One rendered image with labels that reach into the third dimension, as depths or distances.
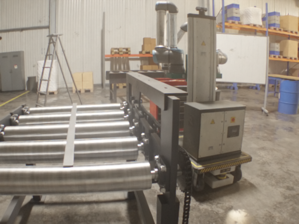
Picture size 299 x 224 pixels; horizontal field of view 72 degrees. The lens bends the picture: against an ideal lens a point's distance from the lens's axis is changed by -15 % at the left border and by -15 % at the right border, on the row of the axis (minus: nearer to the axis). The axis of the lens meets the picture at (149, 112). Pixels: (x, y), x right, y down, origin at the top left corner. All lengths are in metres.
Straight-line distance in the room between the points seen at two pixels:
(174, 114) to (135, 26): 10.90
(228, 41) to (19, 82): 9.03
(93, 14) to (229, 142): 10.02
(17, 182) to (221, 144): 1.94
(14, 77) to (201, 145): 10.18
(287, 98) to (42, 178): 6.14
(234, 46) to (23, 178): 5.58
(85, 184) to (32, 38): 11.24
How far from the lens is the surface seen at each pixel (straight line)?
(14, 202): 1.85
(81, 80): 9.36
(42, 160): 1.18
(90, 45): 11.42
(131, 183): 0.86
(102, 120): 1.68
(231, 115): 2.37
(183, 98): 3.67
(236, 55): 5.98
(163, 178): 0.89
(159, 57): 2.60
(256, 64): 6.08
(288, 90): 6.48
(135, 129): 1.43
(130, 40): 11.52
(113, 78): 6.41
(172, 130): 0.81
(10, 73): 11.64
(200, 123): 2.19
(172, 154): 0.84
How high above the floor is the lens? 1.29
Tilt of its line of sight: 13 degrees down
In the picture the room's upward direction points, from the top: straight up
